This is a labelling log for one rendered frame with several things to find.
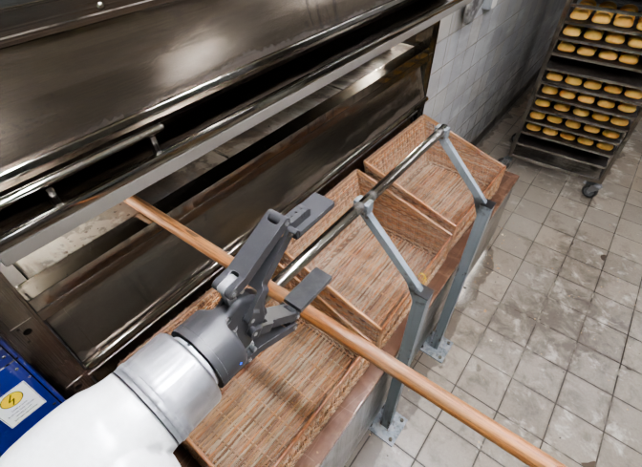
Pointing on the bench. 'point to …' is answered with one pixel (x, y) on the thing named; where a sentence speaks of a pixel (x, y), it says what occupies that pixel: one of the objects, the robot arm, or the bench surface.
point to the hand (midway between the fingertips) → (319, 244)
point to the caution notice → (19, 404)
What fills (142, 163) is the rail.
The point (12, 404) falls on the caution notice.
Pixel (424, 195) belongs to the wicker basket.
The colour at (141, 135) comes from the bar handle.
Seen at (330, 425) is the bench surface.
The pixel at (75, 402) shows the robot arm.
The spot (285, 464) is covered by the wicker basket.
